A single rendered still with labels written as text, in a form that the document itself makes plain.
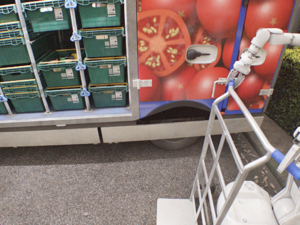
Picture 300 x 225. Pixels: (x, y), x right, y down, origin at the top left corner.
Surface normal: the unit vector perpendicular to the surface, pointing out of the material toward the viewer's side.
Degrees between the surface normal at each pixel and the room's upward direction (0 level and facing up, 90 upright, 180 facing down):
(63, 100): 96
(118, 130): 90
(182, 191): 0
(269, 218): 24
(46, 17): 97
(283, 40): 94
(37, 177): 0
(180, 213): 0
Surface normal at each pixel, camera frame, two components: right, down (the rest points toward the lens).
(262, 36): -0.51, 0.51
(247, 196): -0.11, 0.28
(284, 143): -0.11, -0.83
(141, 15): 0.11, 0.54
